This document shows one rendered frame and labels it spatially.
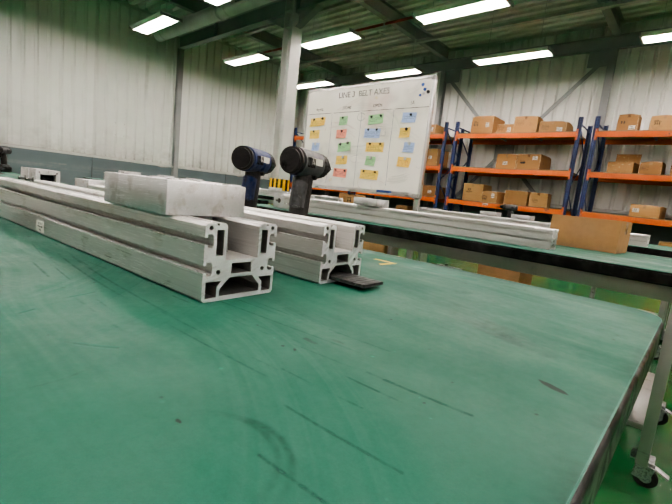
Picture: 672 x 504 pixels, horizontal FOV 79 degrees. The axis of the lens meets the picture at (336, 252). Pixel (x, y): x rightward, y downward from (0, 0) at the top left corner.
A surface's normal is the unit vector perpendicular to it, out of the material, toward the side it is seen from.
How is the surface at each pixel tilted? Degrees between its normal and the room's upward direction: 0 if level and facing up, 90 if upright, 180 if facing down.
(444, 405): 0
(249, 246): 90
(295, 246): 90
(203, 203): 90
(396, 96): 90
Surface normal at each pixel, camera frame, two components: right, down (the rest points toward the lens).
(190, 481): 0.11, -0.98
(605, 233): -0.71, 0.00
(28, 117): 0.73, 0.18
